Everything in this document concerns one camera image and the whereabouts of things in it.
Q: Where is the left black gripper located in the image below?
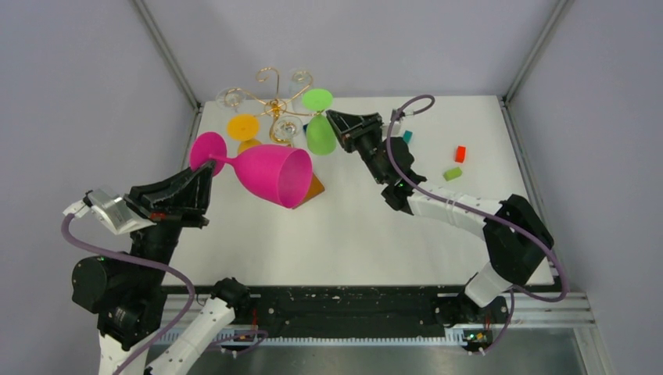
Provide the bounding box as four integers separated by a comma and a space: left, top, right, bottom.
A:
126, 155, 218, 287

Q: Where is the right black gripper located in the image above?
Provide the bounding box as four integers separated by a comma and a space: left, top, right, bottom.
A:
327, 110, 387, 185

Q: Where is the green plastic goblet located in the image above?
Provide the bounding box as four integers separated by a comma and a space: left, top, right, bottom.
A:
302, 88, 336, 155

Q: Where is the clear stemmed wine glass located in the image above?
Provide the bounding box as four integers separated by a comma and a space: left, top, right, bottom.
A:
270, 116, 303, 147

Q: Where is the pink plastic goblet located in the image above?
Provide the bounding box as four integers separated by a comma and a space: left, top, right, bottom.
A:
189, 132, 313, 209

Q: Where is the orange plastic goblet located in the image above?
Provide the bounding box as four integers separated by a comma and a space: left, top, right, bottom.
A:
227, 114, 262, 155

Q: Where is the clear tall flute glass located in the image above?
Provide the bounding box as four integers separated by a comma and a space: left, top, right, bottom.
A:
214, 87, 247, 114

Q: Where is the clear short wine glass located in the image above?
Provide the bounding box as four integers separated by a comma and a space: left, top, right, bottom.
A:
288, 68, 314, 113

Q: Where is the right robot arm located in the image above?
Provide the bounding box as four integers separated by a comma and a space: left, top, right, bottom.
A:
326, 110, 554, 322

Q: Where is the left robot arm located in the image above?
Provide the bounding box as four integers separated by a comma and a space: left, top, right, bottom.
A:
61, 161, 251, 374

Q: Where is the teal block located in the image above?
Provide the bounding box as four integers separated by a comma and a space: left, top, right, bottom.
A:
402, 130, 413, 144

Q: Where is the lime green block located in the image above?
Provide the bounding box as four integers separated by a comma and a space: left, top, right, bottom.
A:
443, 166, 463, 181

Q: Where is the orange-red block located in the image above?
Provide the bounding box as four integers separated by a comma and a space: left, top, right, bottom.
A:
454, 145, 467, 163

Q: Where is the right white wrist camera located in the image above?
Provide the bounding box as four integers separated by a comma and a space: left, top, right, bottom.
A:
383, 109, 406, 138

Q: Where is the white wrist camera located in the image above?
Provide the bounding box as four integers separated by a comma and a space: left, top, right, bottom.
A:
63, 187, 156, 235
383, 109, 406, 138

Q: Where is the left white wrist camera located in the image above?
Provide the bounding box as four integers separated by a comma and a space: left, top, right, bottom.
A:
63, 187, 156, 235

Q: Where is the gold wire wine glass rack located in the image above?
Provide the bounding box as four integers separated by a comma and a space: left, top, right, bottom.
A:
240, 66, 315, 145

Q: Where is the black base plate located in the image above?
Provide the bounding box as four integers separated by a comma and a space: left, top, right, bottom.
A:
165, 284, 511, 341

